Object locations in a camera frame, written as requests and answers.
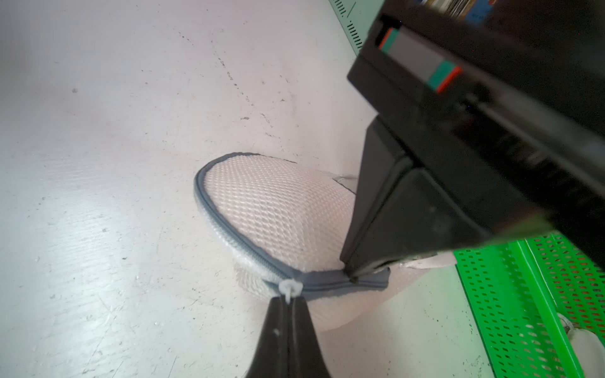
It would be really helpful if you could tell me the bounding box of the green plastic basket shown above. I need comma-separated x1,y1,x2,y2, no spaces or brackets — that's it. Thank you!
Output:
454,232,604,377

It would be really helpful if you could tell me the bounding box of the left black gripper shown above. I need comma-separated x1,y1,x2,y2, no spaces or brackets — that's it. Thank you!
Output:
340,1,604,277

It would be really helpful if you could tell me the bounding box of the mint green file organizer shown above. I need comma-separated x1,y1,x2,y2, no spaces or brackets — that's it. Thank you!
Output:
329,0,384,55

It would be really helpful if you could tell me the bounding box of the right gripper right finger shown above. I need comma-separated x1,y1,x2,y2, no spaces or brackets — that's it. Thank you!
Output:
291,297,331,378

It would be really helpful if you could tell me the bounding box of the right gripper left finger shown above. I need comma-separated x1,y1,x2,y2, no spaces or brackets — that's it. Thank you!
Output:
245,296,295,378

